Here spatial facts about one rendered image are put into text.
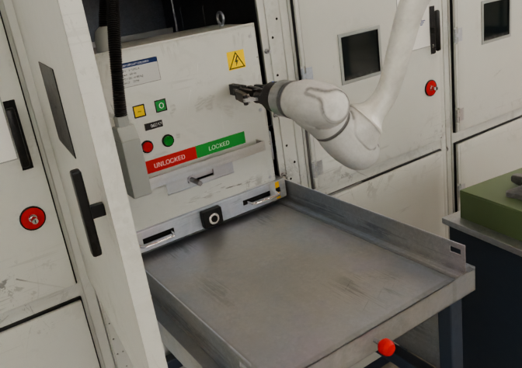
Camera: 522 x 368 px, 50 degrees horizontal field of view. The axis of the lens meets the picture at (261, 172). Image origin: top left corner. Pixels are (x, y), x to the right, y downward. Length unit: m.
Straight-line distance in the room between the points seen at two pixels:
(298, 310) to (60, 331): 0.65
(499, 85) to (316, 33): 0.96
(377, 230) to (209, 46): 0.65
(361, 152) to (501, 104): 1.22
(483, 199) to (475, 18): 0.82
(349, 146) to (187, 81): 0.47
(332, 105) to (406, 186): 0.97
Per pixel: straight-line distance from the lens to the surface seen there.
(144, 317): 0.93
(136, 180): 1.38
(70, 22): 0.80
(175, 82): 1.51
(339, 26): 1.81
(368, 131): 1.34
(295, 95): 1.26
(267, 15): 1.67
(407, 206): 2.16
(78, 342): 1.61
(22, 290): 1.51
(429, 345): 1.54
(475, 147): 2.40
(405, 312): 1.21
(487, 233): 1.72
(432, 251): 1.37
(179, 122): 1.53
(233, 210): 1.65
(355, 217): 1.53
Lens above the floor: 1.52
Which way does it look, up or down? 19 degrees down
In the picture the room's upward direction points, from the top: 8 degrees counter-clockwise
